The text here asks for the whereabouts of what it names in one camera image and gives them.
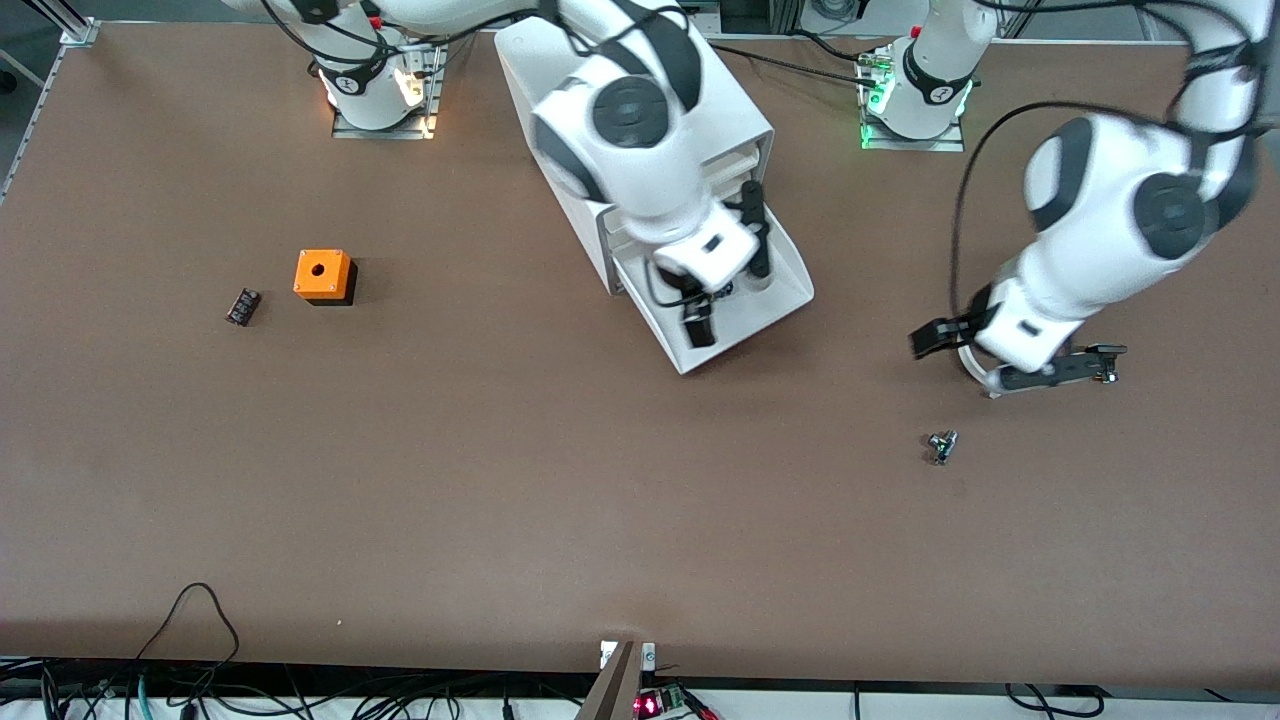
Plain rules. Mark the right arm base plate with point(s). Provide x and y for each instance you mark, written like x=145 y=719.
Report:
x=345 y=128

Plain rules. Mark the white curved plastic arc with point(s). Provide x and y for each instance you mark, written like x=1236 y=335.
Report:
x=974 y=372

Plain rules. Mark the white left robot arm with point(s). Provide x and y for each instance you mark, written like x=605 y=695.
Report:
x=1120 y=210

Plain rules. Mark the circuit board red display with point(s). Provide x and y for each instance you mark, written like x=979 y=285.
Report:
x=650 y=705

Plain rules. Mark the aluminium profile bar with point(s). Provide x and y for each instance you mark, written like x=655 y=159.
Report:
x=612 y=690

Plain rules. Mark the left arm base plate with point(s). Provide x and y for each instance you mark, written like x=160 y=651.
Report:
x=950 y=145

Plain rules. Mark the small grey metal part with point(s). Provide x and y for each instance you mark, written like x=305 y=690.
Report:
x=941 y=447

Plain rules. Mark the orange button box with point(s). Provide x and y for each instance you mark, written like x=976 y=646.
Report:
x=320 y=275

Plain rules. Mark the white drawer cabinet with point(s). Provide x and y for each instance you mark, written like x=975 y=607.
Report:
x=735 y=110

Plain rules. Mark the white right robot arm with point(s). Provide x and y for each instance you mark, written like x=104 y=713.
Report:
x=640 y=170

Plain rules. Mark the black push button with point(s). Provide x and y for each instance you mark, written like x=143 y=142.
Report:
x=1108 y=350

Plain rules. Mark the small black terminal block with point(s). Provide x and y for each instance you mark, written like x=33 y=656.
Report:
x=243 y=307

